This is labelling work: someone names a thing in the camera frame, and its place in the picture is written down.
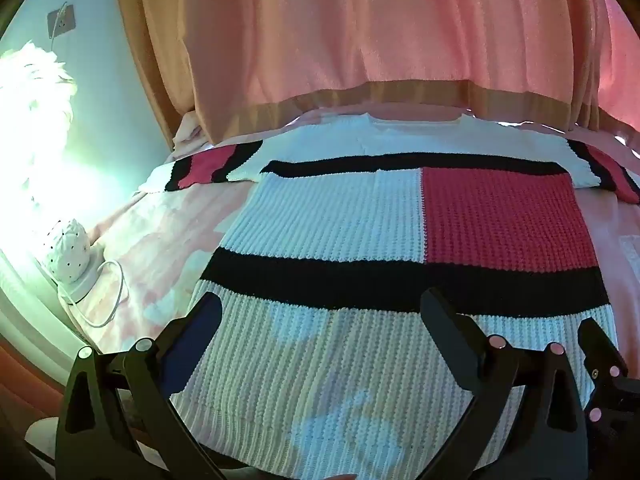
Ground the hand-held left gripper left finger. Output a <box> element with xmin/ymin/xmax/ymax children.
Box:
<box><xmin>55</xmin><ymin>291</ymin><xmax>236</xmax><ymax>480</ymax></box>

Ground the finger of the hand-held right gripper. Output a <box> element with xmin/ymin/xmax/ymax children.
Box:
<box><xmin>577</xmin><ymin>317</ymin><xmax>640</xmax><ymax>453</ymax></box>

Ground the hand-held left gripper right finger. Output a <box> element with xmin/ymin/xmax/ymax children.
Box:
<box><xmin>415</xmin><ymin>287</ymin><xmax>591</xmax><ymax>480</ymax></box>

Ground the white black red knit sweater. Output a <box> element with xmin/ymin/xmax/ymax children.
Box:
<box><xmin>137</xmin><ymin>112</ymin><xmax>640</xmax><ymax>480</ymax></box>

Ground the pink floral bedsheet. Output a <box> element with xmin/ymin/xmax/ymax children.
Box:
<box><xmin>60</xmin><ymin>105</ymin><xmax>640</xmax><ymax>376</ymax></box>

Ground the white dotted night light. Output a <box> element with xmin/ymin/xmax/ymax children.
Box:
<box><xmin>42</xmin><ymin>218</ymin><xmax>108</xmax><ymax>306</ymax></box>

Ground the white feather lamp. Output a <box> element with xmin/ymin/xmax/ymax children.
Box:
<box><xmin>0</xmin><ymin>45</ymin><xmax>78</xmax><ymax>201</ymax></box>

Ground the pink curtain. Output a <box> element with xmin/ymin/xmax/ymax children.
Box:
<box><xmin>112</xmin><ymin>0</ymin><xmax>640</xmax><ymax>146</ymax></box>

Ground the white cable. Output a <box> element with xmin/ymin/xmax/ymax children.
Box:
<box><xmin>65</xmin><ymin>259</ymin><xmax>128</xmax><ymax>328</ymax></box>

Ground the wall socket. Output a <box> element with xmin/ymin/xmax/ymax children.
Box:
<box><xmin>47</xmin><ymin>4</ymin><xmax>76</xmax><ymax>38</ymax></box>

